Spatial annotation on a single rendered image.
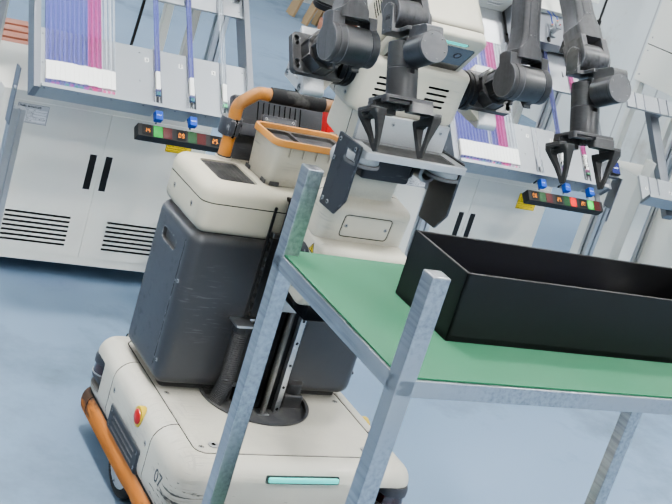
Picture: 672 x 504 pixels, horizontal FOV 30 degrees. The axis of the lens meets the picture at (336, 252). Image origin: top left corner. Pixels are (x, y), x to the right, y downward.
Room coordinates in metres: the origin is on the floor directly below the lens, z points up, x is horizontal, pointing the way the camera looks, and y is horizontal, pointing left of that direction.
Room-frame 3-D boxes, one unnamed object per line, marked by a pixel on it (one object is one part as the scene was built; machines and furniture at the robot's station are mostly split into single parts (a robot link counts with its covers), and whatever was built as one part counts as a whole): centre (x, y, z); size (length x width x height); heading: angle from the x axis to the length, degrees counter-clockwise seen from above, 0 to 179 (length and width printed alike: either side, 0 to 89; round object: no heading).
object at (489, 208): (4.91, -0.27, 0.31); 0.70 x 0.65 x 0.62; 121
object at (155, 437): (2.84, 0.09, 0.16); 0.67 x 0.64 x 0.25; 31
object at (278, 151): (2.94, 0.15, 0.87); 0.23 x 0.15 x 0.11; 121
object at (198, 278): (2.92, 0.14, 0.59); 0.55 x 0.34 x 0.83; 121
